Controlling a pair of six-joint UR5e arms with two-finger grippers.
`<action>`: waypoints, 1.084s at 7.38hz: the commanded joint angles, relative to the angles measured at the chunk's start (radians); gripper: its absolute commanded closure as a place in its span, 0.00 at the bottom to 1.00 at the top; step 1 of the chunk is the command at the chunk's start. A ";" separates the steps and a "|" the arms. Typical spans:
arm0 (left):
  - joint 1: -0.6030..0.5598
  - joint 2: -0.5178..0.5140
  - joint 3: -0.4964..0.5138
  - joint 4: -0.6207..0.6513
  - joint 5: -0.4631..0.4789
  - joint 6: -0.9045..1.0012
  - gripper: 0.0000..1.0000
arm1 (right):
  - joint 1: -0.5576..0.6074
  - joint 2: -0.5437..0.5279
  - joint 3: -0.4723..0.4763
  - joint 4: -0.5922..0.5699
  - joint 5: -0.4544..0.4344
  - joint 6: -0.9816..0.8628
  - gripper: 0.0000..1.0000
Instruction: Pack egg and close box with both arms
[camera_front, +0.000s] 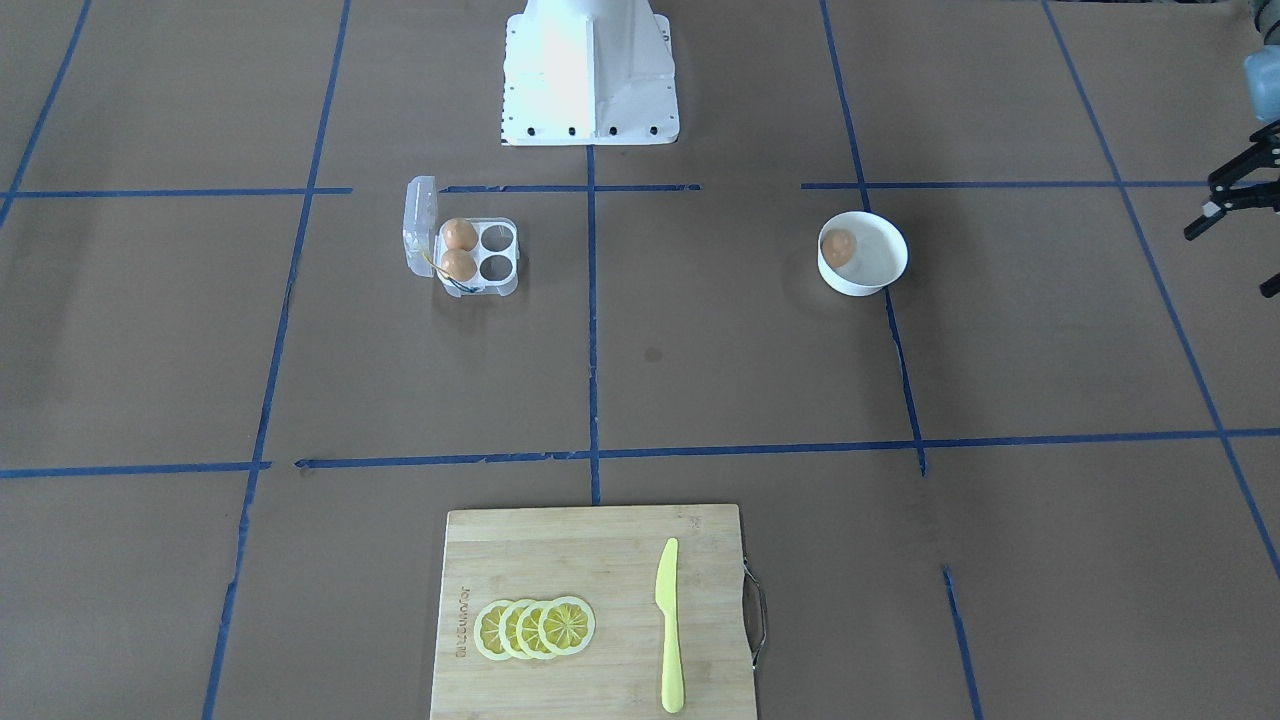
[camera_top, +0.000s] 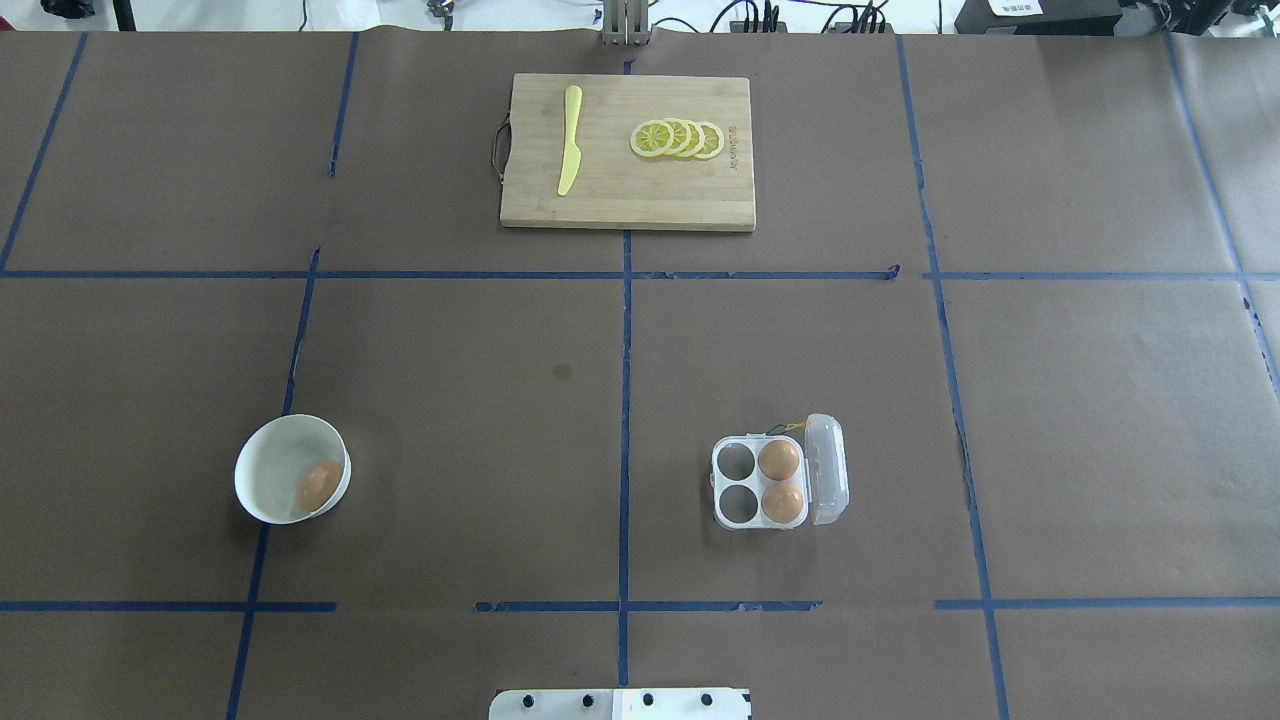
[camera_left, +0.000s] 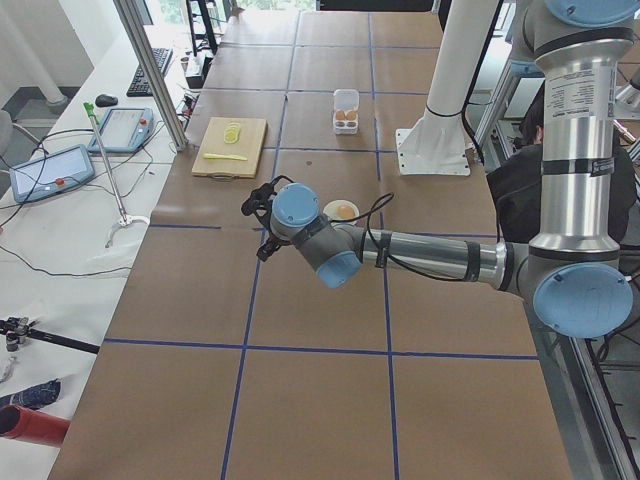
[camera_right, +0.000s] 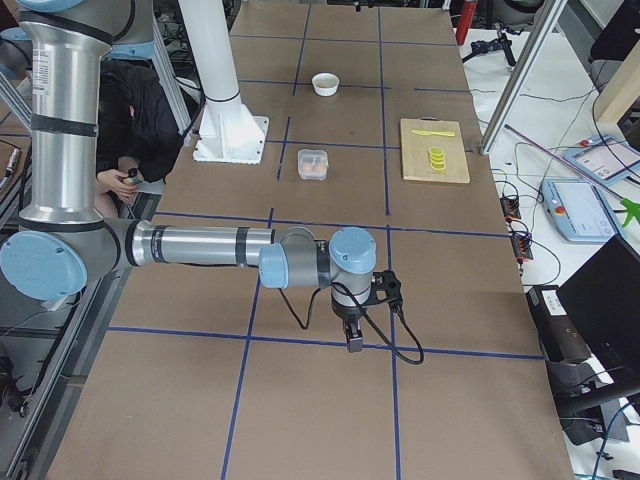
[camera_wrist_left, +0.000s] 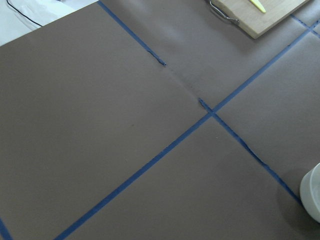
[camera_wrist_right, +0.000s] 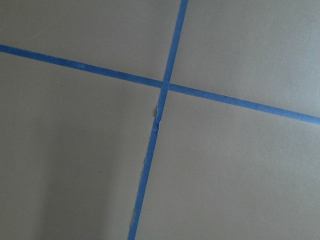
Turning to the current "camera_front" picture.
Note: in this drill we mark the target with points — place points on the white ceramic bowl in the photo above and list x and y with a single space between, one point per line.
882 256

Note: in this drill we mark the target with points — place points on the yellow rubber band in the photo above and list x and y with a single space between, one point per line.
457 289

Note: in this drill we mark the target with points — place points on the lemon slice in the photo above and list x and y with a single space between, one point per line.
527 631
509 629
489 631
566 625

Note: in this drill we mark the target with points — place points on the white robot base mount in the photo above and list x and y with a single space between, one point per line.
589 73

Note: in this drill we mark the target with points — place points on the yellow plastic knife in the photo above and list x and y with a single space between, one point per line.
672 683

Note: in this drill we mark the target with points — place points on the front lemon slice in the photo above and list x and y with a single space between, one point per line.
489 631

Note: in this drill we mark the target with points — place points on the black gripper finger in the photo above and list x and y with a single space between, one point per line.
1271 287

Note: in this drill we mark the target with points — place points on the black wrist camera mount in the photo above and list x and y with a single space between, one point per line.
1227 186

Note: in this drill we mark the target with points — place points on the wooden cutting board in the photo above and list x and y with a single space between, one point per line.
609 557

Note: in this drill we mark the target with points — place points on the brown egg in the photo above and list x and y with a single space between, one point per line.
838 247
459 265

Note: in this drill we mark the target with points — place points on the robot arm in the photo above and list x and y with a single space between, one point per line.
1261 68

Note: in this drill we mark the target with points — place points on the clear plastic egg box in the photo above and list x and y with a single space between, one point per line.
497 256

